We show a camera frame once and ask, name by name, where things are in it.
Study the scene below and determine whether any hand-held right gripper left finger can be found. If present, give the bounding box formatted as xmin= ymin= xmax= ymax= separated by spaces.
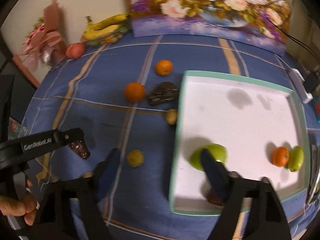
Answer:
xmin=34 ymin=148 xmax=122 ymax=240

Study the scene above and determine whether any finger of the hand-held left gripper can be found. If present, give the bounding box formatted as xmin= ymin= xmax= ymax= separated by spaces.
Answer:
xmin=15 ymin=128 xmax=86 ymax=163

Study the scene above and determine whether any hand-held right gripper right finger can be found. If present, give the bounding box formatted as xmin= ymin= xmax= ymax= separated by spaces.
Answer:
xmin=200 ymin=149 xmax=293 ymax=240

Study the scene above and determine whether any round green apple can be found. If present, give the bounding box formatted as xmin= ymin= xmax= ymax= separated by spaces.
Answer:
xmin=189 ymin=144 xmax=228 ymax=172

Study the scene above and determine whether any reddish brown dried date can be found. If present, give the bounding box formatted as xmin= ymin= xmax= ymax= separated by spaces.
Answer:
xmin=69 ymin=140 xmax=91 ymax=160

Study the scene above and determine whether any white box with teal rim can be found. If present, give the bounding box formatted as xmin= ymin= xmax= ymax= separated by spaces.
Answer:
xmin=168 ymin=70 xmax=311 ymax=216

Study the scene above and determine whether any orange with stem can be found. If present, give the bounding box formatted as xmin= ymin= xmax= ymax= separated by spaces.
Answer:
xmin=272 ymin=146 xmax=290 ymax=167

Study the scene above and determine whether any oblong green apple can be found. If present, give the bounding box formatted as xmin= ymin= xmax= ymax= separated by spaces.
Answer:
xmin=286 ymin=146 xmax=305 ymax=172

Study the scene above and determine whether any person's left hand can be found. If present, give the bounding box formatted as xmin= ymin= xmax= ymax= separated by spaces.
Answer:
xmin=0 ymin=177 xmax=41 ymax=227

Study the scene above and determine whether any small yellowish longan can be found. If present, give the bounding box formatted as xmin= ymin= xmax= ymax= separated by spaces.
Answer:
xmin=164 ymin=109 xmax=178 ymax=126
xmin=126 ymin=149 xmax=145 ymax=168

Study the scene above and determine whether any glass mug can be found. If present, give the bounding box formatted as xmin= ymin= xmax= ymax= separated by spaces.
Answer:
xmin=9 ymin=119 xmax=28 ymax=137

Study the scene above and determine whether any blue plaid tablecloth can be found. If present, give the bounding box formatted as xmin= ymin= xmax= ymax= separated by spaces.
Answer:
xmin=19 ymin=33 xmax=320 ymax=240

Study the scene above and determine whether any pink board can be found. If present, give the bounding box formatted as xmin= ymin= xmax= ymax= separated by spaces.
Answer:
xmin=12 ymin=54 xmax=41 ymax=89

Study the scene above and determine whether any smooth orange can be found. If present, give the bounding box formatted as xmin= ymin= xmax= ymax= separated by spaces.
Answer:
xmin=125 ymin=82 xmax=146 ymax=103

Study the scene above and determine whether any dark wrinkled dried date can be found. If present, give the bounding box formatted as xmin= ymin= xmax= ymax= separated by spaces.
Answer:
xmin=146 ymin=81 xmax=180 ymax=106

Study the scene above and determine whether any red apple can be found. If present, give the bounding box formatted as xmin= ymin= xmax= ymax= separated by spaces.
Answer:
xmin=66 ymin=42 xmax=86 ymax=60

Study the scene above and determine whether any shiny dark object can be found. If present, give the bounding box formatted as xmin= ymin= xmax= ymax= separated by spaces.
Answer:
xmin=306 ymin=144 xmax=320 ymax=205

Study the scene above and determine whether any pink flower bouquet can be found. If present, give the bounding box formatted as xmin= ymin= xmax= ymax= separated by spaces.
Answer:
xmin=21 ymin=0 xmax=67 ymax=69

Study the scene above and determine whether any small orange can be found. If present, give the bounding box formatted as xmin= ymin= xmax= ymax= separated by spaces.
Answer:
xmin=155 ymin=60 xmax=174 ymax=77

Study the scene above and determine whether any clear plastic container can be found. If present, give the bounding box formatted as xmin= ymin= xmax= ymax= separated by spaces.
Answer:
xmin=81 ymin=27 xmax=129 ymax=47

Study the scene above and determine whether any white power strip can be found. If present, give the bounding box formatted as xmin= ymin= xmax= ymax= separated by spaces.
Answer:
xmin=290 ymin=68 xmax=313 ymax=104

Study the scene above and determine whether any yellow banana bunch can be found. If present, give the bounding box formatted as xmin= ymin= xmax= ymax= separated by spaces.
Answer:
xmin=81 ymin=14 xmax=129 ymax=41

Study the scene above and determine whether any black power adapter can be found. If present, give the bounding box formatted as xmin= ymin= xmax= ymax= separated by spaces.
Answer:
xmin=303 ymin=72 xmax=320 ymax=93

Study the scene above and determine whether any flower painting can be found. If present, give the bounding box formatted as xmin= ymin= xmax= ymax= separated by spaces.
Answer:
xmin=122 ymin=0 xmax=293 ymax=57

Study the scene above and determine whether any black cable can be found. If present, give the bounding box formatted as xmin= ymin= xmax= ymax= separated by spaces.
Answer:
xmin=275 ymin=22 xmax=320 ymax=61

